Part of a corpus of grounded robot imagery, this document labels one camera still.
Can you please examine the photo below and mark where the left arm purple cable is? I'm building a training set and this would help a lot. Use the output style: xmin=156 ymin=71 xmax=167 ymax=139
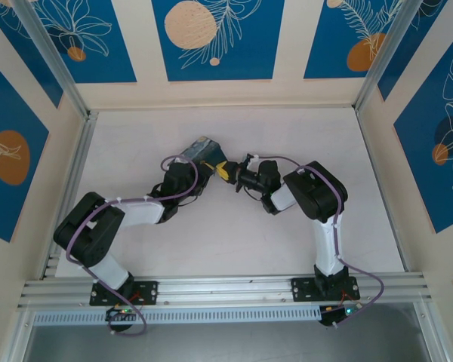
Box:
xmin=66 ymin=155 xmax=200 ymax=336

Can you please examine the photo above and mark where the aluminium side rail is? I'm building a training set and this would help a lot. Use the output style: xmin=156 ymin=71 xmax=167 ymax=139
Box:
xmin=41 ymin=111 xmax=100 ymax=281

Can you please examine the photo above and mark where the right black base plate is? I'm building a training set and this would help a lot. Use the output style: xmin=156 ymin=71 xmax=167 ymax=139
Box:
xmin=290 ymin=277 xmax=362 ymax=302

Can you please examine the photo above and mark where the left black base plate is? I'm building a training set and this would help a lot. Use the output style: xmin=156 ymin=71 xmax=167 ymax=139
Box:
xmin=89 ymin=279 xmax=159 ymax=306

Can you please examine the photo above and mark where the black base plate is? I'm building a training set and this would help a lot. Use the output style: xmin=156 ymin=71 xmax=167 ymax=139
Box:
xmin=89 ymin=279 xmax=159 ymax=306
xmin=290 ymin=277 xmax=362 ymax=302

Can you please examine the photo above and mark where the grey slotted cable duct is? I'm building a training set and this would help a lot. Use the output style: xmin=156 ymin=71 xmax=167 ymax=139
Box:
xmin=32 ymin=305 xmax=324 ymax=326

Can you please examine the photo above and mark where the aluminium frame post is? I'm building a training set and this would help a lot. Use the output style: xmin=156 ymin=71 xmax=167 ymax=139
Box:
xmin=353 ymin=0 xmax=419 ymax=112
xmin=13 ymin=0 xmax=91 ymax=118

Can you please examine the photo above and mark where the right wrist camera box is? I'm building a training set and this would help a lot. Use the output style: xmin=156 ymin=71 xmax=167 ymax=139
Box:
xmin=240 ymin=152 xmax=260 ymax=170

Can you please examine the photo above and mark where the starry night painted box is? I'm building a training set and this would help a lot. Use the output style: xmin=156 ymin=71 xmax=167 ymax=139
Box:
xmin=180 ymin=135 xmax=230 ymax=173

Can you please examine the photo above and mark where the aluminium mounting rail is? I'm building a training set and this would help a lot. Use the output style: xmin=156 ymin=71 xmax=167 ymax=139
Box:
xmin=17 ymin=271 xmax=430 ymax=308

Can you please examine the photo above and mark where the grey metal panel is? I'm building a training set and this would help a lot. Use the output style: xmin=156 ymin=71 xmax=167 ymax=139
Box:
xmin=22 ymin=323 xmax=445 ymax=362

